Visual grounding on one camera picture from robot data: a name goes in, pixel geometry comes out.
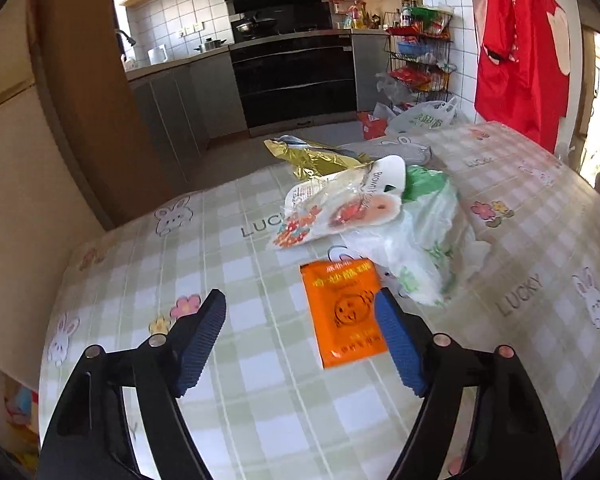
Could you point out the red apron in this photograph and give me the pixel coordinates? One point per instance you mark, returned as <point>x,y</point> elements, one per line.
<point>520,70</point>

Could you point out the orange snack packet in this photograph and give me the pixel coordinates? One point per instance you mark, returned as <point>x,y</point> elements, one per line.
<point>340,310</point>

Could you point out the gold foil wrapper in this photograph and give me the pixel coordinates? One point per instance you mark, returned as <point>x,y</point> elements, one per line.
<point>320,160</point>

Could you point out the beige refrigerator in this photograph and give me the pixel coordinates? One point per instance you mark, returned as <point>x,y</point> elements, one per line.
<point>20,185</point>

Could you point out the white green plastic bag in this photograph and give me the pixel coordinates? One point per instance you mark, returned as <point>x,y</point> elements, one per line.
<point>430,240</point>

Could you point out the black wok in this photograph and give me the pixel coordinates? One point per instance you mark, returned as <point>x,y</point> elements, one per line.
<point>255,26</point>

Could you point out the grey folded plastic bag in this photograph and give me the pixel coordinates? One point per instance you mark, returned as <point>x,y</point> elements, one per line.
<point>400,150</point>

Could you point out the white green printed shopping bag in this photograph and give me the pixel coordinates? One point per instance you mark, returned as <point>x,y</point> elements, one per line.
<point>420,117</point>

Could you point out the black stove oven unit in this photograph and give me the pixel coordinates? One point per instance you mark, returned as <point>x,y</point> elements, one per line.
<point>295,85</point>

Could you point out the kitchen faucet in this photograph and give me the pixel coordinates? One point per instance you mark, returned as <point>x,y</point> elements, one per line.
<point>125,37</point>

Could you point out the narrow grey lower cabinet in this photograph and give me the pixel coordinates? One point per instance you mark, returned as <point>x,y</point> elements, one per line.
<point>370,70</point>

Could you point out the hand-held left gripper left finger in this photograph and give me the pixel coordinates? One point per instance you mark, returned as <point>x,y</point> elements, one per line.
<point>200,345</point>

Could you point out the white printed snack bag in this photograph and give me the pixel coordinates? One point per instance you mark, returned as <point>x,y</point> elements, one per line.
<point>330,205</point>

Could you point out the black range hood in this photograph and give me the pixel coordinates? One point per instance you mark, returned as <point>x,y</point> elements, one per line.
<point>280,7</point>

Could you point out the red cardboard box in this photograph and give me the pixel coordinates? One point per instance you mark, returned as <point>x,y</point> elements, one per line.
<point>370,125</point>

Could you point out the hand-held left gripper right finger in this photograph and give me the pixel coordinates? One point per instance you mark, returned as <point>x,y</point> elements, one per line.
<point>402,345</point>

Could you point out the group of condiment bottles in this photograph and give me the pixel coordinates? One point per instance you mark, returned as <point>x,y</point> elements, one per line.
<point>355,15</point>

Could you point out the steel pot with lid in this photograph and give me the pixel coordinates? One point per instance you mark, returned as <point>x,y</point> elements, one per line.
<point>211,46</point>

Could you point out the white kettle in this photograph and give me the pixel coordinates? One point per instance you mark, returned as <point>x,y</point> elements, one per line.
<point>157,54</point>

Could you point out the checked rabbit print tablecloth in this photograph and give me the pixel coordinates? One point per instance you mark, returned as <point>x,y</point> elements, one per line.
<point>260,410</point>

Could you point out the wall socket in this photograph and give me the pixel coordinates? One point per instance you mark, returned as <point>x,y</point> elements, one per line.
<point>190,30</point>

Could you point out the grey lower cabinets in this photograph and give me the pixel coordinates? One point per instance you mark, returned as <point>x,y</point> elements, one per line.
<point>190,105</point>

